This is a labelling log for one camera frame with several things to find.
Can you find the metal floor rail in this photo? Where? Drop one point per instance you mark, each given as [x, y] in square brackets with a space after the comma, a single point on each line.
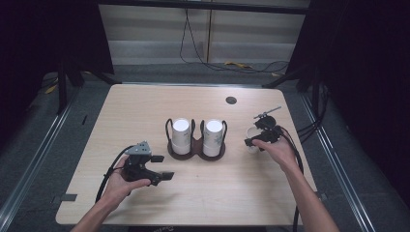
[35, 161]
[335, 167]

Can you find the person's right hand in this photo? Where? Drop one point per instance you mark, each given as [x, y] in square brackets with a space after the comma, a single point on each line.
[282, 153]

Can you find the single white paper cup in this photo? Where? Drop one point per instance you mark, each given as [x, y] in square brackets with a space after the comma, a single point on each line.
[253, 132]

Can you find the dark wooden cup holder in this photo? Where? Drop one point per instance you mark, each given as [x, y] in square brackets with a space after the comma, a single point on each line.
[208, 158]
[175, 157]

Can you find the dark round table grommet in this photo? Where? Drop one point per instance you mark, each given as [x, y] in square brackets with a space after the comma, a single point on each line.
[231, 100]

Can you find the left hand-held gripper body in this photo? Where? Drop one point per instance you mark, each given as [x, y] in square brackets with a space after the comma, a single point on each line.
[137, 161]

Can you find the person's left hand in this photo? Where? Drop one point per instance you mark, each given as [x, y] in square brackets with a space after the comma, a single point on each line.
[117, 188]

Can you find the black curtain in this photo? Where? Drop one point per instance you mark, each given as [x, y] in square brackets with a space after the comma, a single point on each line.
[361, 64]
[48, 38]

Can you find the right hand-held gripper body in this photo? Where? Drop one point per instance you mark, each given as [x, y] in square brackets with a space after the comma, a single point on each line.
[267, 127]

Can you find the black metal stand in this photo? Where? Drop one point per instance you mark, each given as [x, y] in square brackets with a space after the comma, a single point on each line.
[63, 87]

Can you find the grey tape piece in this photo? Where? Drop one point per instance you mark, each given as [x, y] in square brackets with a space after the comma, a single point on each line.
[68, 197]

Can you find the yellow tape strip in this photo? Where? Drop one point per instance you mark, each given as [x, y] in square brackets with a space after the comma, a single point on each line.
[238, 64]

